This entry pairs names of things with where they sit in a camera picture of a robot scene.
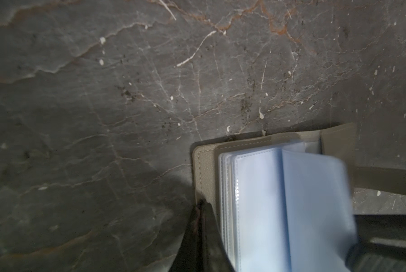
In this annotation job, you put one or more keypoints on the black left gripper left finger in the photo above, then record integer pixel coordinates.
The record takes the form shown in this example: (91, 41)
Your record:
(201, 249)

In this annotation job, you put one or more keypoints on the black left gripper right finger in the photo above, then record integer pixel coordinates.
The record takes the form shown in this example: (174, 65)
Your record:
(369, 256)

